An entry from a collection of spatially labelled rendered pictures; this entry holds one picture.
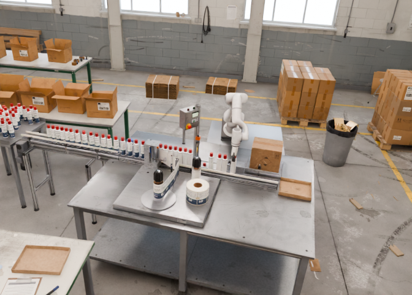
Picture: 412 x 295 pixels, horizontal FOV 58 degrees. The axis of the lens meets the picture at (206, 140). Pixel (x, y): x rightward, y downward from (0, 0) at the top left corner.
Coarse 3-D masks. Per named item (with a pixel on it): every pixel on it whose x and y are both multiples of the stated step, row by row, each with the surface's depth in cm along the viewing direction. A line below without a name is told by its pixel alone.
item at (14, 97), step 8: (0, 80) 509; (8, 80) 509; (16, 80) 509; (0, 88) 512; (8, 88) 513; (16, 88) 513; (0, 96) 478; (8, 96) 479; (16, 96) 490; (0, 104) 496; (8, 104) 496; (16, 104) 495
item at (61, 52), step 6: (48, 42) 680; (60, 42) 692; (66, 42) 691; (48, 48) 670; (54, 48) 697; (60, 48) 697; (66, 48) 676; (48, 54) 677; (54, 54) 675; (60, 54) 673; (66, 54) 678; (48, 60) 683; (54, 60) 680; (60, 60) 678; (66, 60) 681
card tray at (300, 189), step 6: (282, 180) 372; (288, 180) 370; (294, 180) 369; (300, 180) 367; (282, 186) 362; (288, 186) 363; (294, 186) 363; (300, 186) 364; (306, 186) 364; (282, 192) 348; (288, 192) 355; (294, 192) 355; (300, 192) 356; (306, 192) 356; (300, 198) 346; (306, 198) 345
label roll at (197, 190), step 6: (192, 180) 330; (198, 180) 331; (204, 180) 331; (186, 186) 322; (192, 186) 322; (198, 186) 330; (204, 186) 323; (186, 192) 324; (192, 192) 317; (198, 192) 316; (204, 192) 318; (186, 198) 327; (192, 198) 320; (198, 198) 319; (204, 198) 322; (192, 204) 323; (198, 204) 322
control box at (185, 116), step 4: (184, 108) 357; (188, 108) 358; (192, 108) 358; (180, 112) 355; (184, 112) 350; (188, 112) 351; (192, 112) 353; (180, 116) 356; (184, 116) 352; (188, 116) 352; (180, 120) 359; (184, 120) 354; (188, 120) 354; (180, 124) 360; (184, 124) 356; (188, 124) 356; (192, 124) 360; (196, 124) 364; (184, 128) 358
